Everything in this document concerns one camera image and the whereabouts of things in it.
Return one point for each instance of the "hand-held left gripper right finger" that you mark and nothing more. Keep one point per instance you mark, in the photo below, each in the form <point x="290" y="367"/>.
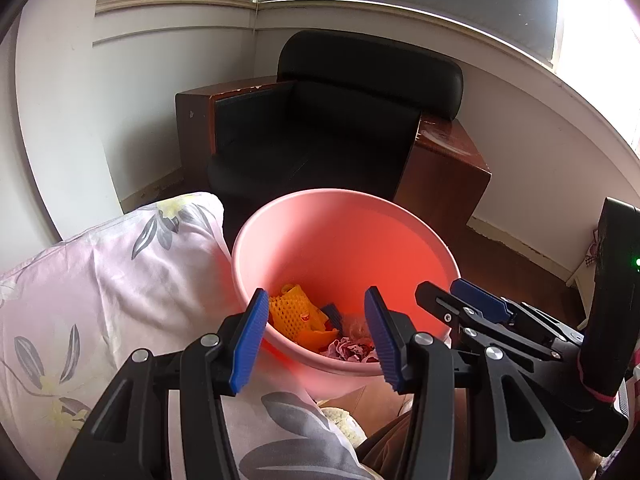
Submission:
<point x="381" y="342"/>

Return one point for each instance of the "blue foam net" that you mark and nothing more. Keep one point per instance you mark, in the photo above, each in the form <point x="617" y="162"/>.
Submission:
<point x="334" y="314"/>

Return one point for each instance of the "yellow foam net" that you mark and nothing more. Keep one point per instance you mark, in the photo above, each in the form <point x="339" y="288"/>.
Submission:
<point x="290" y="312"/>

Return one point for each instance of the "floral pink cloth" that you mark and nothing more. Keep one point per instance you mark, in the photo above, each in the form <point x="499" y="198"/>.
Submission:
<point x="100" y="285"/>

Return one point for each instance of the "pink plaid cloth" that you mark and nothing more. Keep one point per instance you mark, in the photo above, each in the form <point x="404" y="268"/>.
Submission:
<point x="591" y="247"/>

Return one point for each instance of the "pink plastic bucket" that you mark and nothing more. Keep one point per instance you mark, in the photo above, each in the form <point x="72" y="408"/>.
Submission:
<point x="350" y="240"/>

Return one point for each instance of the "person's brown trouser leg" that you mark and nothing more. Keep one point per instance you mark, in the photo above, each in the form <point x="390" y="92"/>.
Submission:
<point x="385" y="435"/>

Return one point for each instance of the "floral paper wrapper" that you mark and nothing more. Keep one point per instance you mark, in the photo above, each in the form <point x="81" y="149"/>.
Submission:
<point x="350" y="349"/>

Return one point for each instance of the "black leather armchair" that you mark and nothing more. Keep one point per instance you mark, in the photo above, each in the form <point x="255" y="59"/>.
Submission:
<point x="325" y="135"/>

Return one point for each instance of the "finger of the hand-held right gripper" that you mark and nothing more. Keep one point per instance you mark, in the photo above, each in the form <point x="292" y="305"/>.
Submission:
<point x="440" y="305"/>
<point x="480" y="300"/>

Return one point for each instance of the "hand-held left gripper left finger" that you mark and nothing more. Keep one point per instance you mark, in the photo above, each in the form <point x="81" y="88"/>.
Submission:
<point x="247" y="342"/>

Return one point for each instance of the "cream knitted cushion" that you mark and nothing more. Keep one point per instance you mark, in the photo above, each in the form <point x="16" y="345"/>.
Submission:
<point x="345" y="427"/>

